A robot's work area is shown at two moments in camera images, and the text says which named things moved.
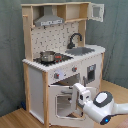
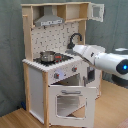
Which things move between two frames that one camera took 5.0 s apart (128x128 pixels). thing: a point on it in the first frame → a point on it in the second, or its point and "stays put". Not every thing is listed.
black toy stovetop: (58, 58) stays put
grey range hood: (48, 18) stays put
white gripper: (80, 96) → (88, 51)
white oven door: (60, 108) stays put
